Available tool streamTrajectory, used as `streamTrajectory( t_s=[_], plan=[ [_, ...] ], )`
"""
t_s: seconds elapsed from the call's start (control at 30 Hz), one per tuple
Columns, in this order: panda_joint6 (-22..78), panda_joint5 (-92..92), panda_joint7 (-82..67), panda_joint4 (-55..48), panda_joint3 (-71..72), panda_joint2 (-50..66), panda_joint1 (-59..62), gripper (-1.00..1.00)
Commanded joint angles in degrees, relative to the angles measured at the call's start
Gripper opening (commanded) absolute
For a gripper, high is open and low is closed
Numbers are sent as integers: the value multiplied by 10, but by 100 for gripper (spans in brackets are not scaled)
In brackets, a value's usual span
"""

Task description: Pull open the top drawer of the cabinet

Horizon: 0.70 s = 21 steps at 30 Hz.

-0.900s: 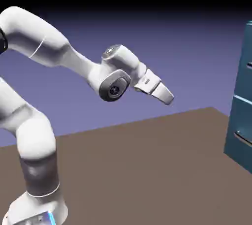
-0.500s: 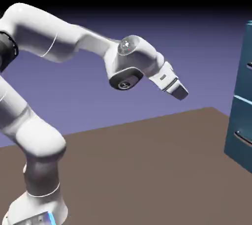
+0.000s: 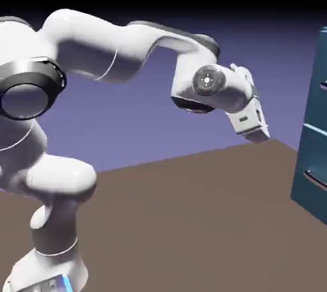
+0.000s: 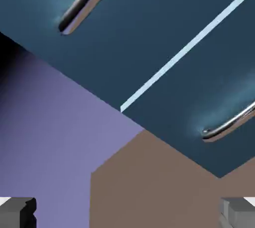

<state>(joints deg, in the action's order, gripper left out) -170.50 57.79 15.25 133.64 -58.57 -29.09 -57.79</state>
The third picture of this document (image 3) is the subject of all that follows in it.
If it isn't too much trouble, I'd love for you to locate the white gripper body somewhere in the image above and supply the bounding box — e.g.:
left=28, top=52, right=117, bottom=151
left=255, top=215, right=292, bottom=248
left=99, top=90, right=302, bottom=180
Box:
left=243, top=125, right=271, bottom=144

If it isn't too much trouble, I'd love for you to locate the teal drawer front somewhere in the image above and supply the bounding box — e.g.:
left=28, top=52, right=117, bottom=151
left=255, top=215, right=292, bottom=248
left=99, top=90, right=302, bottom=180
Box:
left=303, top=27, right=327, bottom=135
left=290, top=123, right=327, bottom=223

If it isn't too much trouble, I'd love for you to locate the teal painted cabinet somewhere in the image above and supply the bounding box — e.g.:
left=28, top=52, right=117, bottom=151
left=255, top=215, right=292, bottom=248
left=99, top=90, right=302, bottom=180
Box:
left=290, top=26, right=327, bottom=224

